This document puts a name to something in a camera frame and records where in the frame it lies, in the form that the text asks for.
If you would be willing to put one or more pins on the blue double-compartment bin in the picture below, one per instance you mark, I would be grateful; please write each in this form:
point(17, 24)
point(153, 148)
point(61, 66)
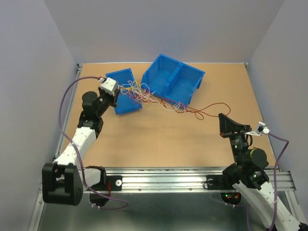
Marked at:
point(172, 80)

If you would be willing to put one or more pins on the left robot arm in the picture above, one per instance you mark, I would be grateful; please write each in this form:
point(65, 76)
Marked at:
point(65, 179)

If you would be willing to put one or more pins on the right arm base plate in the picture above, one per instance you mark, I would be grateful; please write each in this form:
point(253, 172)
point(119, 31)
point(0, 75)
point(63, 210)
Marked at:
point(217, 182)

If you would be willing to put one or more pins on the small blue bin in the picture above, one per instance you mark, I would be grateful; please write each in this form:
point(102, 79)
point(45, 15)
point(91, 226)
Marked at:
point(125, 103)

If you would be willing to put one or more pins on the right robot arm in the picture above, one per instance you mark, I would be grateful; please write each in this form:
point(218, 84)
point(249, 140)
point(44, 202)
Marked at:
point(247, 175)

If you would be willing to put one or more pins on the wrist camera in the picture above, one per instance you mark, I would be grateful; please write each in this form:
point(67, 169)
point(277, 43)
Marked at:
point(108, 85)
point(261, 128)

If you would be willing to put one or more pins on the aluminium rail frame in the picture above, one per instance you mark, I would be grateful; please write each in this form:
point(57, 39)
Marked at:
point(165, 147)

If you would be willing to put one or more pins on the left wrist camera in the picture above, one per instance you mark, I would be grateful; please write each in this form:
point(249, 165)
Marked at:
point(108, 85)

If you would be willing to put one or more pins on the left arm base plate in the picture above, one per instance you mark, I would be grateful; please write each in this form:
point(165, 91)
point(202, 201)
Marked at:
point(113, 183)

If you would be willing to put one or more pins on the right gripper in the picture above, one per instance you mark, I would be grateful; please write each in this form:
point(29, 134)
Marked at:
point(227, 126)

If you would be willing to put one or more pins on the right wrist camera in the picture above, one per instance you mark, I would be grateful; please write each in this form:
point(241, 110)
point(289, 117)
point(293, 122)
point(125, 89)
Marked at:
point(261, 128)

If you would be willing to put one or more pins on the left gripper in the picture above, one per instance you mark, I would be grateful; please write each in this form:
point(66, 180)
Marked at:
point(113, 98)

